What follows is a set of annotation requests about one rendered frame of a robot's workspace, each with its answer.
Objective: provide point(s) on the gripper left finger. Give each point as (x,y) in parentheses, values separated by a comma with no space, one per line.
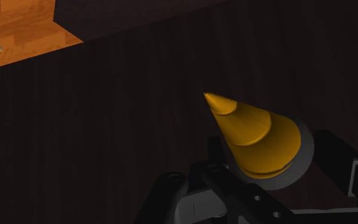
(216,178)

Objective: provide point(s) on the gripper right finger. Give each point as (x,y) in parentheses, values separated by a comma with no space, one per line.
(336,158)

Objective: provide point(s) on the yellow cone with grey base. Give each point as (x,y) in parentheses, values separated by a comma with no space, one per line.
(259,136)

